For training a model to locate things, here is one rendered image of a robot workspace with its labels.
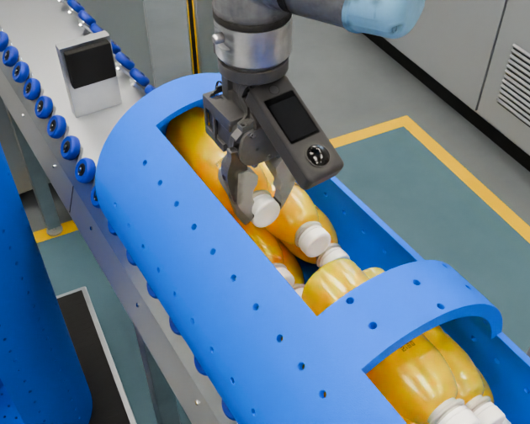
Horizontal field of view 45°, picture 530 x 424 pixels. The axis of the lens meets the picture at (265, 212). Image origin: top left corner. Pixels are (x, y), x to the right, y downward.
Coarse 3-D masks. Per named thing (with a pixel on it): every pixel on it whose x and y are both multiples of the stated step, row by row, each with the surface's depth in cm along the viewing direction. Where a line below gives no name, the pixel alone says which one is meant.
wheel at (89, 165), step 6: (78, 162) 113; (84, 162) 111; (90, 162) 111; (78, 168) 112; (84, 168) 111; (90, 168) 110; (78, 174) 112; (84, 174) 111; (90, 174) 111; (78, 180) 112; (84, 180) 111; (90, 180) 111
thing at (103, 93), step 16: (64, 48) 119; (80, 48) 120; (96, 48) 121; (64, 64) 121; (80, 64) 121; (96, 64) 123; (112, 64) 124; (64, 80) 125; (80, 80) 123; (96, 80) 125; (112, 80) 128; (80, 96) 127; (96, 96) 129; (112, 96) 131; (80, 112) 129
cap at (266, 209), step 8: (256, 200) 76; (264, 200) 75; (272, 200) 76; (256, 208) 75; (264, 208) 75; (272, 208) 76; (256, 216) 75; (264, 216) 76; (272, 216) 77; (256, 224) 76; (264, 224) 77
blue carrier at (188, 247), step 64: (128, 128) 81; (128, 192) 79; (192, 192) 71; (320, 192) 91; (192, 256) 69; (256, 256) 64; (384, 256) 83; (192, 320) 69; (256, 320) 61; (320, 320) 58; (384, 320) 56; (448, 320) 58; (256, 384) 60; (320, 384) 56; (512, 384) 70
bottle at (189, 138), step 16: (192, 112) 86; (208, 112) 88; (176, 128) 85; (192, 128) 83; (176, 144) 85; (192, 144) 82; (208, 144) 81; (192, 160) 82; (208, 160) 80; (208, 176) 79; (224, 192) 77; (256, 192) 76
